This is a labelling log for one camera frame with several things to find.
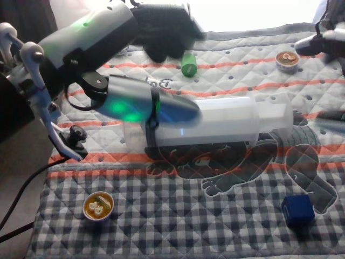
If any blue toy cube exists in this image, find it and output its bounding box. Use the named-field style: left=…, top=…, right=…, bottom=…
left=281, top=194, right=316, bottom=229

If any toy bowl with yellow soup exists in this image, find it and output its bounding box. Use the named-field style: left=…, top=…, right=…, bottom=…
left=82, top=191, right=114, bottom=222

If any grey quilt with printed bear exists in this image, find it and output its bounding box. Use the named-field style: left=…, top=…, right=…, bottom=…
left=25, top=23, right=345, bottom=259

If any clear plastic jar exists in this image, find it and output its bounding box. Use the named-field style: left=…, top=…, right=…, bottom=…
left=122, top=90, right=294, bottom=148

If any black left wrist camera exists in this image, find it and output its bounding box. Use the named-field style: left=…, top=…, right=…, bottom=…
left=69, top=125, right=89, bottom=160

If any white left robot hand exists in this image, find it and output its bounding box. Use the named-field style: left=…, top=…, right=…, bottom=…
left=37, top=1, right=205, bottom=129

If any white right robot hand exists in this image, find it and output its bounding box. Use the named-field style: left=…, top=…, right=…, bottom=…
left=293, top=22, right=345, bottom=64

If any toy noodle bowl with eggs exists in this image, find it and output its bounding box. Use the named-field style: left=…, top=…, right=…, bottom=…
left=274, top=51, right=300, bottom=73

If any green toy block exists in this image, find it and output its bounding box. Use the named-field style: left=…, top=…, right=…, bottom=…
left=180, top=52, right=198, bottom=78

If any black cable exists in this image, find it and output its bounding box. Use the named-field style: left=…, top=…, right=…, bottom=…
left=0, top=158, right=68, bottom=229
left=0, top=223, right=36, bottom=243

